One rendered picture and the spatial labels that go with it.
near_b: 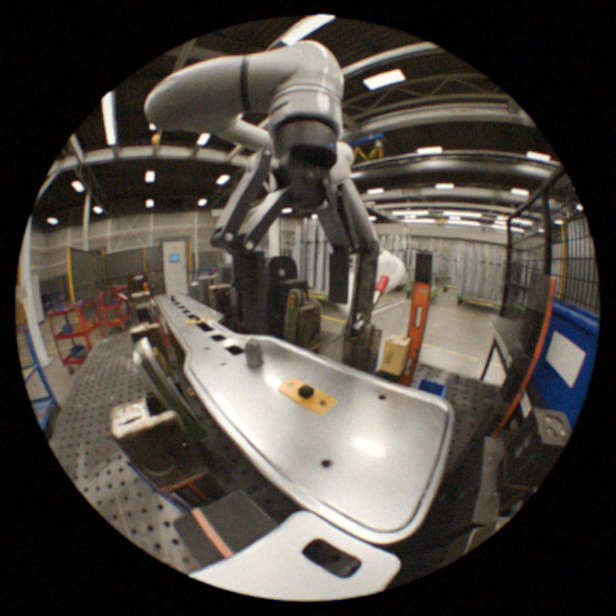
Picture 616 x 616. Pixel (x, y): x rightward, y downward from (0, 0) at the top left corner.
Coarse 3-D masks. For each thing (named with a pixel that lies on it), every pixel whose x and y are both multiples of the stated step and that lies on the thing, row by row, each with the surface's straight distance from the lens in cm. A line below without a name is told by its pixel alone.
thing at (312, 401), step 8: (288, 384) 30; (296, 384) 30; (304, 384) 30; (288, 392) 28; (296, 392) 28; (304, 392) 27; (312, 392) 27; (320, 392) 28; (296, 400) 27; (304, 400) 27; (312, 400) 27; (320, 400) 27; (328, 400) 27; (336, 400) 27; (312, 408) 26; (320, 408) 26; (328, 408) 26
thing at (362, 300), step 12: (360, 240) 32; (372, 240) 34; (360, 252) 32; (372, 252) 33; (360, 264) 35; (372, 264) 33; (360, 276) 35; (372, 276) 33; (360, 288) 35; (372, 288) 33; (360, 300) 35; (372, 300) 34; (360, 312) 35; (348, 324) 35; (348, 336) 35; (360, 336) 34
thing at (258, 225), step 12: (300, 180) 20; (312, 180) 21; (276, 192) 20; (288, 192) 19; (300, 192) 19; (264, 204) 19; (276, 204) 18; (252, 216) 19; (264, 216) 17; (276, 216) 17; (252, 228) 16; (264, 228) 16; (252, 240) 16; (228, 252) 18
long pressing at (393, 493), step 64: (192, 384) 35; (256, 384) 31; (320, 384) 30; (384, 384) 31; (256, 448) 23; (320, 448) 22; (384, 448) 23; (448, 448) 26; (320, 512) 19; (384, 512) 20
